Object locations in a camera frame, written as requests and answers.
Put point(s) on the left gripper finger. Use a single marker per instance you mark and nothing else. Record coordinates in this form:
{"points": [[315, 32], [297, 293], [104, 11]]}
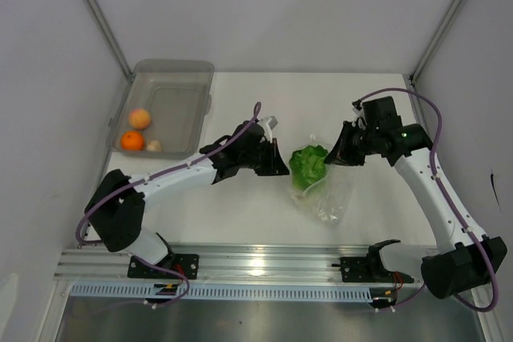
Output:
{"points": [[276, 159], [272, 171]]}

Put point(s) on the aluminium mounting rail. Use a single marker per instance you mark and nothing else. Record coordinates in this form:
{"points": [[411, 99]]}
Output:
{"points": [[221, 264]]}

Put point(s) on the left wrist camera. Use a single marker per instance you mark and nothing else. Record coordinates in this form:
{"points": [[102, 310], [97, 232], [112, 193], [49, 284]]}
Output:
{"points": [[268, 124]]}

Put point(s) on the left aluminium frame post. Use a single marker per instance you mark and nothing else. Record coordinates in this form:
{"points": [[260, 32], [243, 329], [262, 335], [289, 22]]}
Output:
{"points": [[104, 27]]}

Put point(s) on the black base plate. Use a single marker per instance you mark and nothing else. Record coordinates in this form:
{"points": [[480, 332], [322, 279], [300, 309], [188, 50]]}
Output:
{"points": [[185, 264], [368, 270]]}

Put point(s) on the white slotted cable duct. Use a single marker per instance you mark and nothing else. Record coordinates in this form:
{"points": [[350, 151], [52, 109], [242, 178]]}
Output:
{"points": [[338, 294]]}

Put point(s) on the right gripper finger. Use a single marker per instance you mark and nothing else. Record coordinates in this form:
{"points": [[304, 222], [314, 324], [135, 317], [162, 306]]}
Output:
{"points": [[344, 141], [348, 158]]}

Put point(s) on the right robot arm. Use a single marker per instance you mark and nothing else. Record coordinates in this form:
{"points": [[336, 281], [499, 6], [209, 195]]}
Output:
{"points": [[467, 256]]}

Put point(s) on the orange fruit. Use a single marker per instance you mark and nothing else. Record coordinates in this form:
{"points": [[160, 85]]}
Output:
{"points": [[132, 141]]}

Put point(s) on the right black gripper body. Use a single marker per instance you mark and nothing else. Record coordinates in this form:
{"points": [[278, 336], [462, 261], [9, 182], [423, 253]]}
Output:
{"points": [[364, 139]]}

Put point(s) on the clear zip top bag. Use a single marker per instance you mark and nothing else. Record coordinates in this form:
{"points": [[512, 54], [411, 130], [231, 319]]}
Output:
{"points": [[327, 200]]}

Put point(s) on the right aluminium frame post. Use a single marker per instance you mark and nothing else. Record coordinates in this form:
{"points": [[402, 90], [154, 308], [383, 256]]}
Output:
{"points": [[441, 31]]}

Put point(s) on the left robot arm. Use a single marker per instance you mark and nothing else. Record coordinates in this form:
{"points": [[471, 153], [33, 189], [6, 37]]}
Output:
{"points": [[117, 207]]}

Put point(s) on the small garlic bulb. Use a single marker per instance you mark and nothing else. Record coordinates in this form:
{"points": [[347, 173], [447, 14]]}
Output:
{"points": [[154, 146]]}

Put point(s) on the green plastic lettuce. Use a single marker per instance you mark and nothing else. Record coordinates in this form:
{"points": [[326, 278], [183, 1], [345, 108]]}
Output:
{"points": [[307, 166]]}

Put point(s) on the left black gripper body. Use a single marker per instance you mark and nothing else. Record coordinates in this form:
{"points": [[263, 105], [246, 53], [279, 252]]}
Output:
{"points": [[261, 157]]}

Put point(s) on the clear plastic container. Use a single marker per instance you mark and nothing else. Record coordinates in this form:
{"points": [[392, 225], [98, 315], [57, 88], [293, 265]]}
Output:
{"points": [[176, 93]]}

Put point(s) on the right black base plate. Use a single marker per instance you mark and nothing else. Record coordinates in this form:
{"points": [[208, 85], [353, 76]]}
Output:
{"points": [[368, 270]]}

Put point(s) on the aluminium frame post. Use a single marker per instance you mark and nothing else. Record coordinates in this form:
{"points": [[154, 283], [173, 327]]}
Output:
{"points": [[104, 27], [441, 31]]}

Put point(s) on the peach fruit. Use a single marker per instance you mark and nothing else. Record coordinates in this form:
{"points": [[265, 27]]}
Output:
{"points": [[139, 119]]}

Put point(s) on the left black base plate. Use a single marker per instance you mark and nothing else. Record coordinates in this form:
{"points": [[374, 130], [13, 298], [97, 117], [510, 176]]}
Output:
{"points": [[185, 264]]}

